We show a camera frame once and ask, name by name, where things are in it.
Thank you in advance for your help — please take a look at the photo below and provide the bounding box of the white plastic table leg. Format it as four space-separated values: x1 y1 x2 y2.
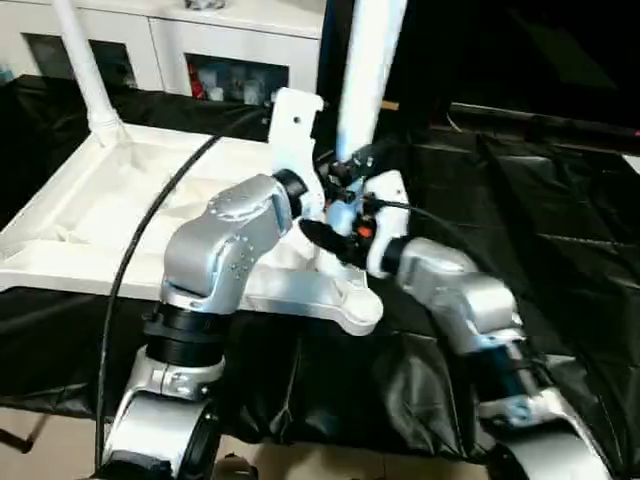
314 0 409 281
52 0 129 149

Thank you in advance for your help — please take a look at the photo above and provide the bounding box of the white plastic table top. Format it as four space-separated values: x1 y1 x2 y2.
0 122 385 337

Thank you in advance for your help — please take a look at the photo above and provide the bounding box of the long black bar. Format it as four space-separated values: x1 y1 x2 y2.
449 102 640 144

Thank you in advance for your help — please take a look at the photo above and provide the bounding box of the black glossy mat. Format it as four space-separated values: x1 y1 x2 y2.
0 74 640 480

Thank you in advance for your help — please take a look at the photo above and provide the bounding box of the large dark screen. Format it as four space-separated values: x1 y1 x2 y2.
319 0 640 131

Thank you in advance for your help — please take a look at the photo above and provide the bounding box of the white glass-door cabinet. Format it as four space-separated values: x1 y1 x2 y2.
0 0 324 106

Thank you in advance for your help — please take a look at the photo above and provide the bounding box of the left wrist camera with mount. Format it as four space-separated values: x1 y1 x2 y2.
267 87 326 221

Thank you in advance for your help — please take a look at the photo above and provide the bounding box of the metal table frame bar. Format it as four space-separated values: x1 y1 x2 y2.
0 412 54 455

